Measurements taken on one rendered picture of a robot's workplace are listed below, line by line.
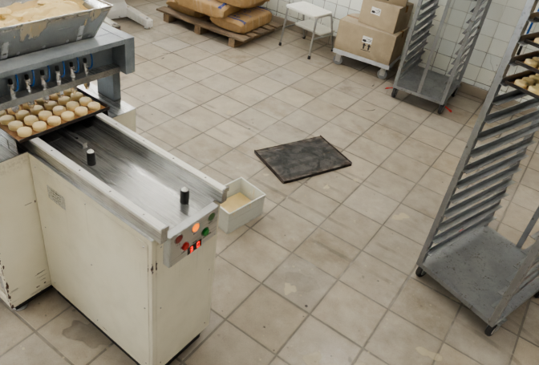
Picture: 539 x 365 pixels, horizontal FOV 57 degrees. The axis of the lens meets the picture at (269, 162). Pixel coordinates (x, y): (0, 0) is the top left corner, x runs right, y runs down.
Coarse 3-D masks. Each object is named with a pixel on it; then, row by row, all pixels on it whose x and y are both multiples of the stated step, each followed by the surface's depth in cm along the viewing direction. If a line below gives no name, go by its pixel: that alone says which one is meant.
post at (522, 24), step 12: (528, 0) 188; (528, 12) 189; (528, 24) 193; (516, 36) 195; (516, 48) 198; (504, 60) 201; (504, 72) 203; (492, 84) 208; (492, 96) 209; (480, 120) 216; (468, 144) 224; (468, 156) 227; (456, 168) 233; (456, 180) 234; (444, 204) 244; (432, 228) 254; (420, 252) 264; (420, 264) 266
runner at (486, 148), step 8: (528, 128) 253; (536, 128) 257; (504, 136) 239; (512, 136) 246; (520, 136) 247; (488, 144) 233; (496, 144) 237; (504, 144) 238; (472, 152) 227; (480, 152) 229
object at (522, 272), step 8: (536, 248) 211; (528, 256) 215; (536, 256) 212; (528, 264) 216; (520, 272) 220; (520, 280) 221; (512, 288) 225; (504, 296) 230; (512, 296) 228; (504, 304) 231; (496, 312) 235; (488, 320) 240; (496, 320) 237
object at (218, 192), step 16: (112, 128) 201; (128, 128) 199; (128, 144) 199; (144, 144) 192; (160, 160) 190; (176, 160) 185; (192, 176) 181; (208, 176) 180; (208, 192) 180; (224, 192) 174
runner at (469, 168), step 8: (512, 144) 252; (520, 144) 259; (528, 144) 260; (496, 152) 245; (504, 152) 250; (512, 152) 251; (480, 160) 238; (488, 160) 241; (464, 168) 231; (472, 168) 233
